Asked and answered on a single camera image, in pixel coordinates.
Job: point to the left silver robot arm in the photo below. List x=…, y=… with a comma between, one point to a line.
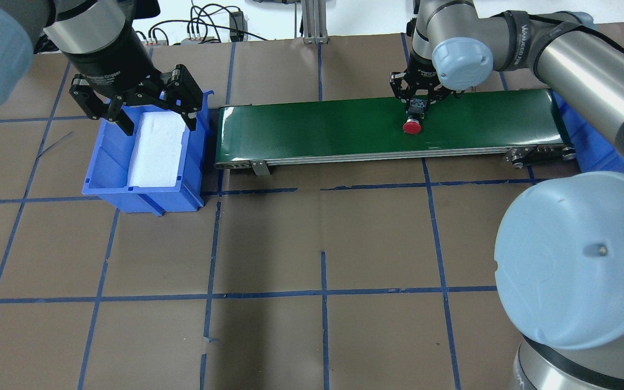
x=76, y=27

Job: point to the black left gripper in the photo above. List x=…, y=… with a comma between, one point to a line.
x=107, y=53

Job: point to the red push button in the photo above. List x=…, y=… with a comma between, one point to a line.
x=415, y=114

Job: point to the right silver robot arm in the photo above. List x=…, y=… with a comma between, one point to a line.
x=559, y=248

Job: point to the blue source plastic bin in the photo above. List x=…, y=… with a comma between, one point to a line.
x=107, y=173

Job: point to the white foam pad in source bin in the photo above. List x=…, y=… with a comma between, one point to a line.
x=156, y=154

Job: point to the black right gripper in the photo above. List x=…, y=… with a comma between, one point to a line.
x=419, y=74

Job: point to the blue destination plastic bin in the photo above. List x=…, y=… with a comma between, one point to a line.
x=593, y=151

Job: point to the green conveyor belt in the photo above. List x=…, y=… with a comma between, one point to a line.
x=524, y=126

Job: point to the aluminium frame post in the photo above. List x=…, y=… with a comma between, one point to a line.
x=314, y=22

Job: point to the black power adapter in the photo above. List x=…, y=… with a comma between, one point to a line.
x=237, y=26

